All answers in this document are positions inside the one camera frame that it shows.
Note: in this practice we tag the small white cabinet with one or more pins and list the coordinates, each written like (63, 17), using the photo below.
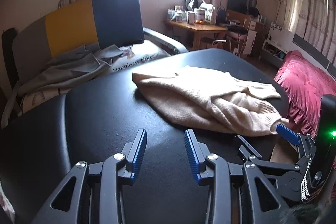
(250, 40)

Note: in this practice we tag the grey hoodie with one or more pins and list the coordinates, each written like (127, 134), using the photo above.
(65, 66)

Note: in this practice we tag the black bag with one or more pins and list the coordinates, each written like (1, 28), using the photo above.
(236, 28)

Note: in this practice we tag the grey yellow navy sofa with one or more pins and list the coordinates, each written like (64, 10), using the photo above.
(71, 27)

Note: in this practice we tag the dark fuzzy clothing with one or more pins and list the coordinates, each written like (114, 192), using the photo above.
(307, 213)

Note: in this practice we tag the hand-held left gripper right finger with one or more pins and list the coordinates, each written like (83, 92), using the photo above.
(191, 158)

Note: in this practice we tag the white chair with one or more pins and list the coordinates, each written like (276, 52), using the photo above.
(218, 41)

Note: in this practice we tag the wooden desk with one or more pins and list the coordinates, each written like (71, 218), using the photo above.
(204, 29)

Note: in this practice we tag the pink striped curtain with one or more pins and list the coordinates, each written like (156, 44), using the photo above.
(312, 1)

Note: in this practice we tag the blue chair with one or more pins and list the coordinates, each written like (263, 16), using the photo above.
(221, 15)

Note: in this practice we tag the clear plastic wrapper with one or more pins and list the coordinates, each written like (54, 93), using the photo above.
(128, 53)

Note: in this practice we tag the brown wooden television cabinet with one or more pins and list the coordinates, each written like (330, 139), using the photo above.
(236, 16)

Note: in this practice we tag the pink ruffled bedspread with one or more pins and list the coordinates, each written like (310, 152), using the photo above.
(304, 82)

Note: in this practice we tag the black television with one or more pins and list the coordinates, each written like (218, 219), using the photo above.
(240, 2)

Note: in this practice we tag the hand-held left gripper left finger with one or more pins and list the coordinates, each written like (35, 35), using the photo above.
(139, 157)

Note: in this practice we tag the white carton box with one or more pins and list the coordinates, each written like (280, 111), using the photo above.
(209, 11)

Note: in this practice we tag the glass jar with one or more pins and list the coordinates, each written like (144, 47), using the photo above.
(170, 15)
(178, 15)

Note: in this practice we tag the white bedside shelf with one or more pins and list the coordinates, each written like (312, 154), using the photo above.
(278, 37)

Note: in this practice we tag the beige knit sweater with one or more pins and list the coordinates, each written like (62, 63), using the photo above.
(183, 92)

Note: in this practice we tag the small oranges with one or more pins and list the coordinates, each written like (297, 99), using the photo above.
(199, 21)

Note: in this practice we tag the dark grey headboard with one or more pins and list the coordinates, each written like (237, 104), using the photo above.
(312, 48)

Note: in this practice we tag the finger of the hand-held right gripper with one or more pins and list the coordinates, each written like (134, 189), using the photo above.
(287, 132)
(248, 148)

